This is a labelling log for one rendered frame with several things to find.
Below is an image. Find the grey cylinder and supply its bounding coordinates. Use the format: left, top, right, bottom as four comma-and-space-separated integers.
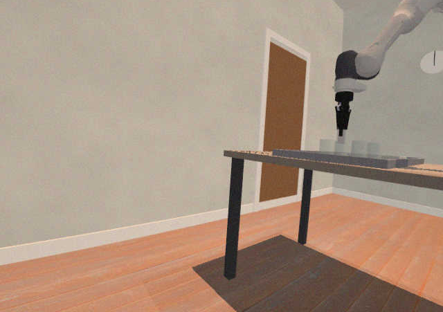
319, 139, 335, 155
368, 143, 383, 159
351, 140, 369, 158
334, 141, 348, 156

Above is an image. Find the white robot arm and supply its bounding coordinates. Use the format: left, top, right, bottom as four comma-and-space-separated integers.
332, 0, 443, 93

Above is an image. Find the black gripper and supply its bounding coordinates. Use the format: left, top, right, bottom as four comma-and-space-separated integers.
335, 91, 354, 144

